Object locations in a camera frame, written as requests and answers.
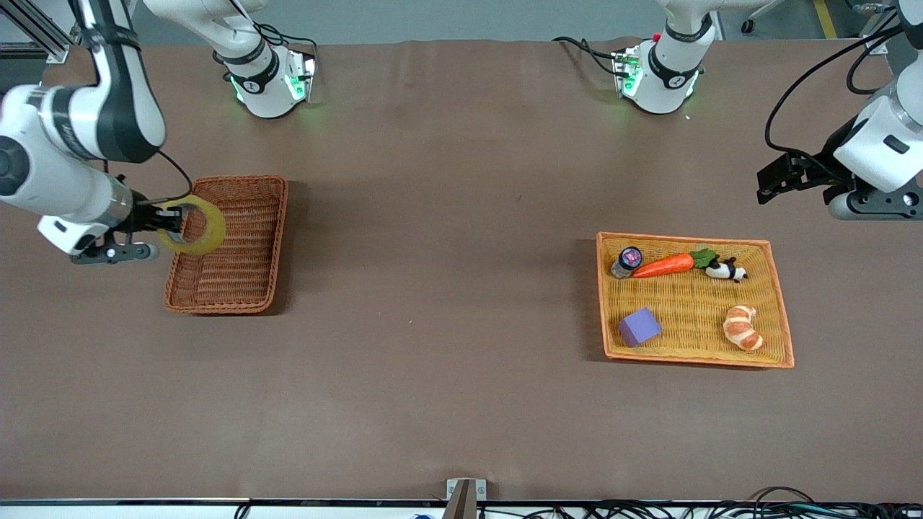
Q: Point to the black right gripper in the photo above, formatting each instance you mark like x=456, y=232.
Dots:
x=146, y=217

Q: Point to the aluminium frame profile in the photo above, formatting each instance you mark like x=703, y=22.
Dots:
x=878, y=45
x=54, y=50

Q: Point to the metal table edge bracket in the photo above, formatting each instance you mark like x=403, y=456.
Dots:
x=465, y=497

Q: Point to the black white panda toy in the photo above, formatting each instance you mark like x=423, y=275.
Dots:
x=721, y=271

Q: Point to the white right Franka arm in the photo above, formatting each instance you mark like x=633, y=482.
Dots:
x=65, y=180

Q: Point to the base connector board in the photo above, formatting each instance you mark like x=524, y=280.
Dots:
x=303, y=76
x=626, y=72

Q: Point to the right base connector board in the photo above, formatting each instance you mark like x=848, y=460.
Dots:
x=303, y=76

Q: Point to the orange flat wicker basket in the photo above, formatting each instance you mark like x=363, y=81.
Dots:
x=768, y=303

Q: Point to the yellowish clear tape roll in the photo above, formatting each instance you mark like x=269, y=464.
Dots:
x=215, y=227

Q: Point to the office chair caster leg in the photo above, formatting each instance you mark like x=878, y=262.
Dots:
x=750, y=26

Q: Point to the left base connector board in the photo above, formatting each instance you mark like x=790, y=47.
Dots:
x=626, y=72

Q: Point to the brown deep wicker basket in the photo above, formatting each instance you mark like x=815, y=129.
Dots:
x=231, y=274

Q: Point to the toy croissant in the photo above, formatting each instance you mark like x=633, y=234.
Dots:
x=743, y=328

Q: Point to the small jar purple lid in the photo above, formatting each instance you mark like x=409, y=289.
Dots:
x=630, y=257

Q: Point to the brown table cover sheet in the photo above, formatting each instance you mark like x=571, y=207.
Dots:
x=433, y=180

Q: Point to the orange toy carrot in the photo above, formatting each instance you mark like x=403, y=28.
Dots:
x=663, y=265

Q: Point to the purple cube block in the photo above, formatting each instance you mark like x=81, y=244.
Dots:
x=639, y=328

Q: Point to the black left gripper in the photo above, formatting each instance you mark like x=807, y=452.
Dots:
x=817, y=174

